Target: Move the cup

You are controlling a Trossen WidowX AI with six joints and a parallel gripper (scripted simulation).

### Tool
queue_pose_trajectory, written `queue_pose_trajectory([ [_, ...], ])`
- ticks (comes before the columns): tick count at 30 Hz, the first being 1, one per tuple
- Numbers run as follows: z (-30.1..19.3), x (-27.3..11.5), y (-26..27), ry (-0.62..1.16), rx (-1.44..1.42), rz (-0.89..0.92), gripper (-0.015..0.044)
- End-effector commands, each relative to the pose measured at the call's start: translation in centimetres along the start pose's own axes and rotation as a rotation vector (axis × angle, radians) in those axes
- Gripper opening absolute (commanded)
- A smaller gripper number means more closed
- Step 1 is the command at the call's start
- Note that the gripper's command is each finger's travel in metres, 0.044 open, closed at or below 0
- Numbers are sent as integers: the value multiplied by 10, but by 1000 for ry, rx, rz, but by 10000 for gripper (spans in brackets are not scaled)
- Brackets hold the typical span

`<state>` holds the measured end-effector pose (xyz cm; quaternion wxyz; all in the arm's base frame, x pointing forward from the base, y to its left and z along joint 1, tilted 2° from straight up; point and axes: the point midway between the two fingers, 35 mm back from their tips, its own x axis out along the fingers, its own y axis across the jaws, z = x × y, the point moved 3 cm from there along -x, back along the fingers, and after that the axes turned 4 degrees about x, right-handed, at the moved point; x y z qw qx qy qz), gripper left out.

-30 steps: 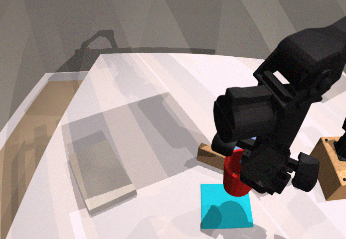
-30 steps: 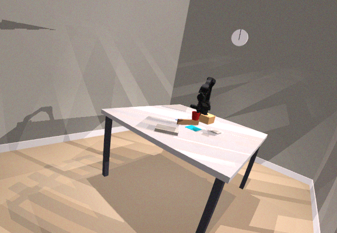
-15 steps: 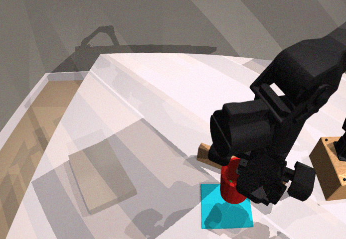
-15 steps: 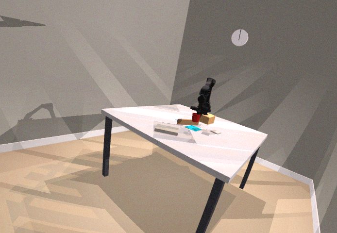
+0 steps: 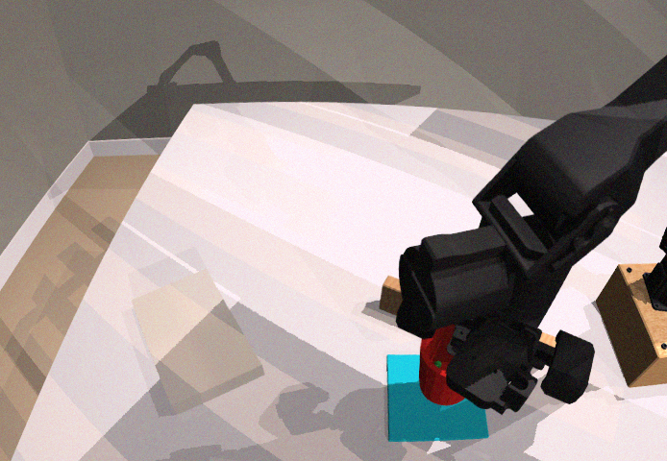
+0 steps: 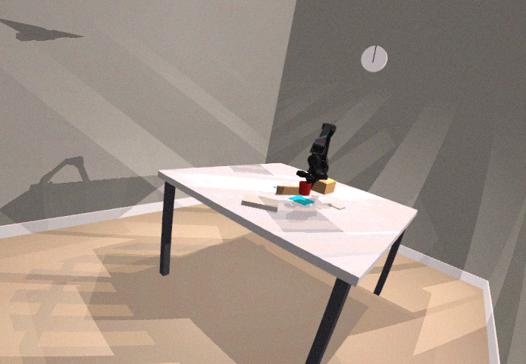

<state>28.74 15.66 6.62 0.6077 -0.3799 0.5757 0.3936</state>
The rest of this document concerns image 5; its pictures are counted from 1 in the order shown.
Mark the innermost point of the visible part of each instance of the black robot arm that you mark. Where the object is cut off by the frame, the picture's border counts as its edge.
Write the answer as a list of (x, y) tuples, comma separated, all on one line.
[(578, 176)]

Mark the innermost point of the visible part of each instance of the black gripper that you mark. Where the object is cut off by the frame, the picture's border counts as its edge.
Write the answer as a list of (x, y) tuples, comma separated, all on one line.
[(569, 362)]

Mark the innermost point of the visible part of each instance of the wooden plank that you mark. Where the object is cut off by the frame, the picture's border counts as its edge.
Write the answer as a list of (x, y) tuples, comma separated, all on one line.
[(391, 299)]

